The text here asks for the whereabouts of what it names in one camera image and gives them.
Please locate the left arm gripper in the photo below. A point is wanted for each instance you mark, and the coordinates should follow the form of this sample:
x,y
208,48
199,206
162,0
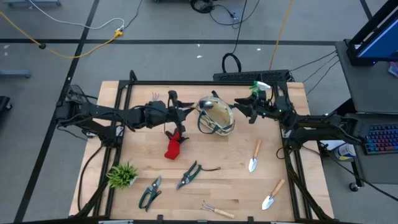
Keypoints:
x,y
158,113

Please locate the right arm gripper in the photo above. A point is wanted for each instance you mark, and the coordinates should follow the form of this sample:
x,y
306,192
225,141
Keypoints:
x,y
269,107

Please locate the green plastic spray bottle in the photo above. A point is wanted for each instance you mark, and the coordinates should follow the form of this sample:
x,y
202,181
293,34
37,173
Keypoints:
x,y
259,85

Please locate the silver metal garden scoop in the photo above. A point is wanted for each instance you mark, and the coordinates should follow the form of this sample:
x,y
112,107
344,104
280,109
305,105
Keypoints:
x,y
206,104

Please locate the metal tined hand fork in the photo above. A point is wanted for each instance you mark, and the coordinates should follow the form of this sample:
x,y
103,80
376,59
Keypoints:
x,y
155,96

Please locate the cream canvas green-trimmed garden bag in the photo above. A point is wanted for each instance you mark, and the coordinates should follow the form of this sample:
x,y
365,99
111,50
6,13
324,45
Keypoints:
x,y
217,118

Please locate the red and black garden glove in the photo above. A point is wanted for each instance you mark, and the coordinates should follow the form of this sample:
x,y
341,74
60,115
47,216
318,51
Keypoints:
x,y
172,149

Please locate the small potted green plant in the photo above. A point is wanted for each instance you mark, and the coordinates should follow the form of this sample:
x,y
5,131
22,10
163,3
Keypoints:
x,y
122,175

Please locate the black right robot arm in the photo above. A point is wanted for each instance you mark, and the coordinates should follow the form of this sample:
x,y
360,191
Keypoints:
x,y
326,126

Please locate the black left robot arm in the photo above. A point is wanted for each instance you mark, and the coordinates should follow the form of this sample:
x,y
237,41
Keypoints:
x,y
102,109

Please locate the black perforated box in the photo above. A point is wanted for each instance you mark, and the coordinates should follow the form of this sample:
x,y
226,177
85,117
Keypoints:
x,y
248,75

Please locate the white paper sheet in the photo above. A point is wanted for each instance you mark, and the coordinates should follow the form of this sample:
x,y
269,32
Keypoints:
x,y
332,144

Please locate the white and blue can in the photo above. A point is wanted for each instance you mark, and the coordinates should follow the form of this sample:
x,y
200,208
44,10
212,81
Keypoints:
x,y
345,152

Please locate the backlit rainbow keyboard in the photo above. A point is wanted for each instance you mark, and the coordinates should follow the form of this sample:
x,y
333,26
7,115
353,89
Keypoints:
x,y
384,138

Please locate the grey keyboard desk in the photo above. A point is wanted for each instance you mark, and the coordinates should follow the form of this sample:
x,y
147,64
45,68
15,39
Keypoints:
x,y
379,168

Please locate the large monitor on black stand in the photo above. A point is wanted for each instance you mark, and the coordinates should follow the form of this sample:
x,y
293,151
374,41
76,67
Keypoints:
x,y
379,43

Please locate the black floor equipment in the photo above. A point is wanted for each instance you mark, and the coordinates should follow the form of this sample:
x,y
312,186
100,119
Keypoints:
x,y
3,104

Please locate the black aluminium table frame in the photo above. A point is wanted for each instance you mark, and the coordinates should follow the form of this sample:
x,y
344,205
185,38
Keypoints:
x,y
202,83

